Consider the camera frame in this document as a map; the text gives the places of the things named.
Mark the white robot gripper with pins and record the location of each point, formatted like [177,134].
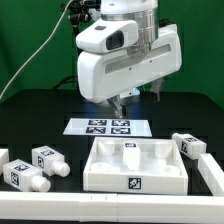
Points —
[103,76]

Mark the black camera stand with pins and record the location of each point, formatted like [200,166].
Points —
[80,11]

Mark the white fence bar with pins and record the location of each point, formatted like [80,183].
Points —
[4,158]
[87,207]
[212,174]

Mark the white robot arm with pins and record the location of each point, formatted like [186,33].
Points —
[144,13]

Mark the white right fence bar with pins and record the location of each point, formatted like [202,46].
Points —
[212,174]

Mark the white sheet with four tags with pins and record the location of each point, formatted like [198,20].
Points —
[108,127]

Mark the white left fence bar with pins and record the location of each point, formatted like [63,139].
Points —
[4,158]

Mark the white square tabletop tray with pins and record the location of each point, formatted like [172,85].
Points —
[161,169]

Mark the white front fence bar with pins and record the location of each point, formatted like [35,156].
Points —
[87,207]

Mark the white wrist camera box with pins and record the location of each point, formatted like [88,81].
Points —
[105,36]

